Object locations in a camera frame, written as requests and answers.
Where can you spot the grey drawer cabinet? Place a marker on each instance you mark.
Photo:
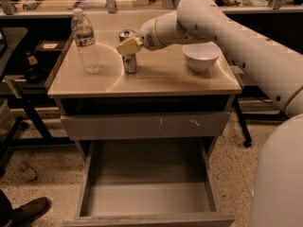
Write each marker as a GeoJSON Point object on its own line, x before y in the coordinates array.
{"type": "Point", "coordinates": [163, 83]}

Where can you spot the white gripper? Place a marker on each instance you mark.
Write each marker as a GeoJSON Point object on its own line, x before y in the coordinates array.
{"type": "Point", "coordinates": [148, 37]}

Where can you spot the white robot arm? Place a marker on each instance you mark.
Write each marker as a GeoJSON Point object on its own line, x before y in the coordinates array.
{"type": "Point", "coordinates": [277, 193]}

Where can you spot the brown shoe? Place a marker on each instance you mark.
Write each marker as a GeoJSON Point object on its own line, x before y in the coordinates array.
{"type": "Point", "coordinates": [27, 213]}

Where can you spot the closed grey top drawer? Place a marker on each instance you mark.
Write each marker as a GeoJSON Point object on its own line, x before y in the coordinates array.
{"type": "Point", "coordinates": [144, 125]}

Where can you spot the open grey middle drawer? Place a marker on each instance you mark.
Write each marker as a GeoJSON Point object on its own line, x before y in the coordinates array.
{"type": "Point", "coordinates": [148, 183]}

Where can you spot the white bowl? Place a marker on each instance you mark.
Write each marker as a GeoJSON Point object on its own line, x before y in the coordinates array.
{"type": "Point", "coordinates": [200, 57]}

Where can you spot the clear plastic water bottle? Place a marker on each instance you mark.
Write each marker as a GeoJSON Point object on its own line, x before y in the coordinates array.
{"type": "Point", "coordinates": [84, 37]}

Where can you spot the silver redbull can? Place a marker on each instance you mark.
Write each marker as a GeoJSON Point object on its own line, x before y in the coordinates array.
{"type": "Point", "coordinates": [129, 61]}

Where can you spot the black table leg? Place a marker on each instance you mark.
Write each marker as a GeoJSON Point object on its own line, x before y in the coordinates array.
{"type": "Point", "coordinates": [247, 137]}

